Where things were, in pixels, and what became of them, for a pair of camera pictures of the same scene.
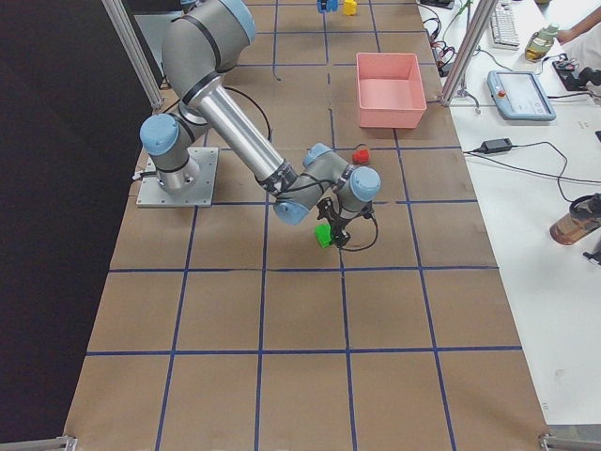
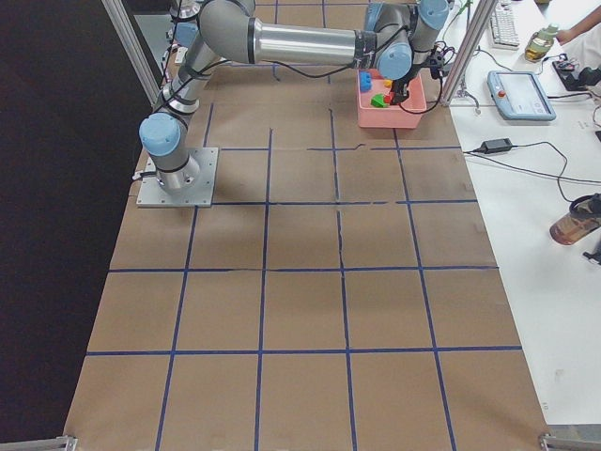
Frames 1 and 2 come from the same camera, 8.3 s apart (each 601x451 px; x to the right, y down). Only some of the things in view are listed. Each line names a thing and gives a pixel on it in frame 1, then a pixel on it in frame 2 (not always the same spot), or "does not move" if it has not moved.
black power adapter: x=496 y=146 does not move
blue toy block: x=327 y=6 -> x=365 y=81
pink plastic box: x=390 y=90 does not move
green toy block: x=322 y=233 -> x=378 y=101
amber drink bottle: x=584 y=216 does not move
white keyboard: x=503 y=27 does not move
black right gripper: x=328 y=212 -> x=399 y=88
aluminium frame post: x=469 y=51 does not move
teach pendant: x=519 y=95 does not move
